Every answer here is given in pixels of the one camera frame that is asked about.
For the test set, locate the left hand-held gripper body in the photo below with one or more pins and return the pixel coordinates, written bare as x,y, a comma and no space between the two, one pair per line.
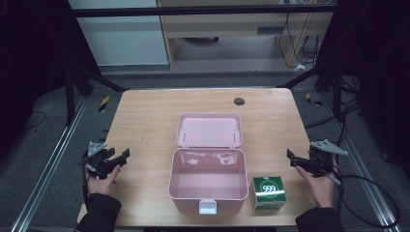
96,161

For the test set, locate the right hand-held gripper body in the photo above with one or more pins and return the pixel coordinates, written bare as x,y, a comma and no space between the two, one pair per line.
322,158

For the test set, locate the person's left hand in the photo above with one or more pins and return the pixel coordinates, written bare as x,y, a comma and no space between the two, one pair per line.
101,183

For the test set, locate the person's right hand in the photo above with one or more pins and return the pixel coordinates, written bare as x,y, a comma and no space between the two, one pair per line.
317,188

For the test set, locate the green and white carton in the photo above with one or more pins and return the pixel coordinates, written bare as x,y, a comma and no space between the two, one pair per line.
268,192

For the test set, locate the yellow and black tape strip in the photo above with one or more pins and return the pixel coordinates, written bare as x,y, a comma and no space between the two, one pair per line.
104,103
313,100

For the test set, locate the black metal stand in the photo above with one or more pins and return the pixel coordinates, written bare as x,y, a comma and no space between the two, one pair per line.
70,96
336,93

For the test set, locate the round black table grommet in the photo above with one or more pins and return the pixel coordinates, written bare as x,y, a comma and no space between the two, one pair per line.
239,101

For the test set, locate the pink storage box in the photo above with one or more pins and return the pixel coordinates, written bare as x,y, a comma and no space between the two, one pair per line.
209,167

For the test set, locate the white plug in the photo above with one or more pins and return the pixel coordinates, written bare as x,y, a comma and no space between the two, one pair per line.
300,67

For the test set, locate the dark curtain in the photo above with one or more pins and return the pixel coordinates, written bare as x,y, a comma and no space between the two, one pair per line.
377,71
32,64

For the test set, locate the white cabinet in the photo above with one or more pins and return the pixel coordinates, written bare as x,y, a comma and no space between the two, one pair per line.
122,38

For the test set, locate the wooden desk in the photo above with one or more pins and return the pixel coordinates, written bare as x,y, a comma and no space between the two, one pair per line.
225,24

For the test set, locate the aluminium floor rail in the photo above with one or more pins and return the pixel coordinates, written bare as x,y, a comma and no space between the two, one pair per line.
364,174
48,167

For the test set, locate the black horizontal frame bar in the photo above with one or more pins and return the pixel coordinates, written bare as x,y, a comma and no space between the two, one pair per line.
193,11

